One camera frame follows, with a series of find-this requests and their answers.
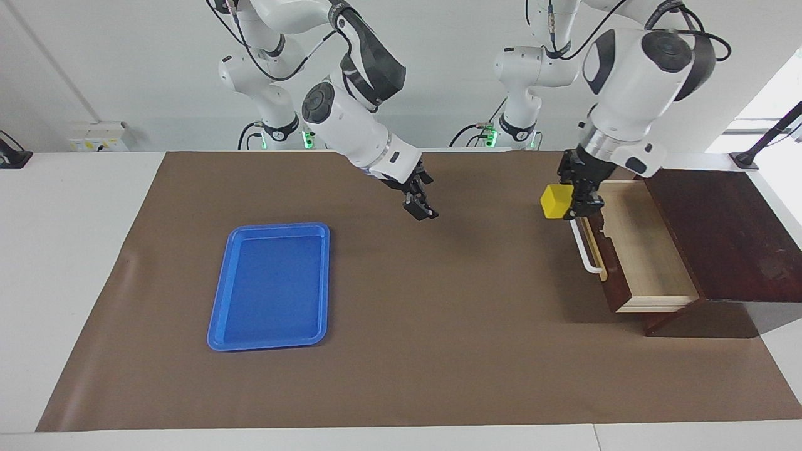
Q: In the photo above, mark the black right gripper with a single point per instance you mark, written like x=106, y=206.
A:
x=407, y=178

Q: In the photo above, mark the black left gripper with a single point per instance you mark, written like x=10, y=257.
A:
x=586, y=169

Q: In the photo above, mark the yellow block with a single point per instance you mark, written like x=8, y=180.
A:
x=554, y=202

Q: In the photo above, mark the wooden drawer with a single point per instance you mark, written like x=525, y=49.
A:
x=639, y=250

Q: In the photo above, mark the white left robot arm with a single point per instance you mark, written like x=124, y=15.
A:
x=633, y=81

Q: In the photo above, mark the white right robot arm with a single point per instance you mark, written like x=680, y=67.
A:
x=351, y=125

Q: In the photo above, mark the brown table mat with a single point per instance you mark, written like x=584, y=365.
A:
x=438, y=313

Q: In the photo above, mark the dark wooden cabinet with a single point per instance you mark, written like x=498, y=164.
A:
x=739, y=238

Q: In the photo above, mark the black stand with pole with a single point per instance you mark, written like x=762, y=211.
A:
x=745, y=160

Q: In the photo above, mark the blue plastic tray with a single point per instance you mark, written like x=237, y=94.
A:
x=269, y=288

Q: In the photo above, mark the bright window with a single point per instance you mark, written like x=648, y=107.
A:
x=777, y=94

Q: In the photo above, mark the small black table clamp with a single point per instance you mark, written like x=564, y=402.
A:
x=12, y=160

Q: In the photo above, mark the white wall outlet box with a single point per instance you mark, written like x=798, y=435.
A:
x=94, y=141

